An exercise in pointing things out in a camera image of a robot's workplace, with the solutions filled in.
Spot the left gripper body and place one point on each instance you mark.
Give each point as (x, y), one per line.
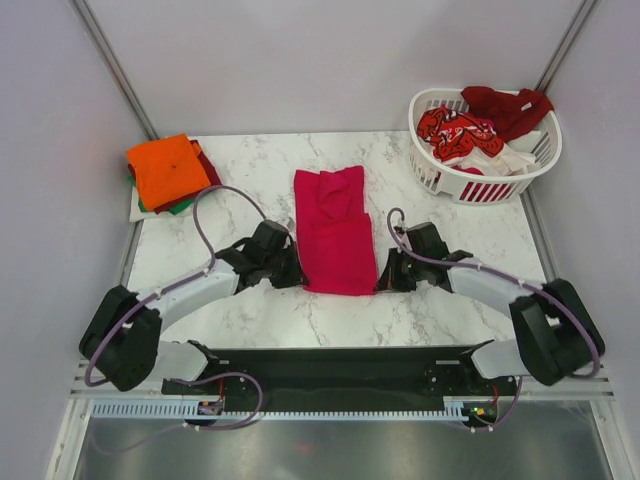
(281, 270)

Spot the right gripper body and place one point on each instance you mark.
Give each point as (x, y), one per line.
(404, 271)

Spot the pink t-shirt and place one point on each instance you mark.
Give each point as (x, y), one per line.
(334, 232)

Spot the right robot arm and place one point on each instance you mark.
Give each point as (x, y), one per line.
(554, 335)

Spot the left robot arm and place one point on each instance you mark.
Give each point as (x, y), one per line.
(123, 343)

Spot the folded dark red t-shirt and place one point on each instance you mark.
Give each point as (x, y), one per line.
(207, 166)

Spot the folded green t-shirt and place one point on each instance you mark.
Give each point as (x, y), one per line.
(174, 207)

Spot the white laundry basket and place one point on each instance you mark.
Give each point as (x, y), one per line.
(544, 142)

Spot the folded orange t-shirt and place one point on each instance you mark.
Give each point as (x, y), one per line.
(166, 170)

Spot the red patterned white t-shirt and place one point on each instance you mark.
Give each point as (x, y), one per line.
(468, 144)

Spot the dark red t-shirt in basket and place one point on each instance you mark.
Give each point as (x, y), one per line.
(512, 115)

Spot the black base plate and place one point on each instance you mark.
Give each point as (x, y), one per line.
(254, 395)

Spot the white slotted cable duct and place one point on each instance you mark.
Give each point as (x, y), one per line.
(194, 410)

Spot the aluminium frame rail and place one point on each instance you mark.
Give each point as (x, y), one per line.
(276, 372)

